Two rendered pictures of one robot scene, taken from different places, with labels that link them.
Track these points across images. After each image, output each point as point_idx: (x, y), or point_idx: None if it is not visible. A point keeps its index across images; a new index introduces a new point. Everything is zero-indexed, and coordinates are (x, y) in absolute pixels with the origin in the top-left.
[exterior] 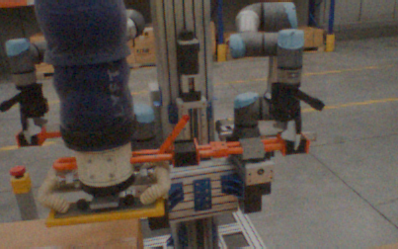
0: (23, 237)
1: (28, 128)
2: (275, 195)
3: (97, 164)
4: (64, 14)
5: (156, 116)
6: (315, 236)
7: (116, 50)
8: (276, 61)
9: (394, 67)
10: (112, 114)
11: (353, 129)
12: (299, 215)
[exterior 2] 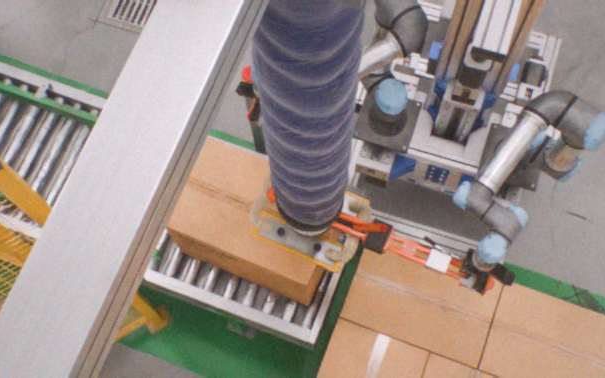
0: (238, 177)
1: (259, 119)
2: None
3: None
4: (286, 191)
5: (440, 37)
6: None
7: (325, 204)
8: (562, 149)
9: None
10: (313, 222)
11: None
12: None
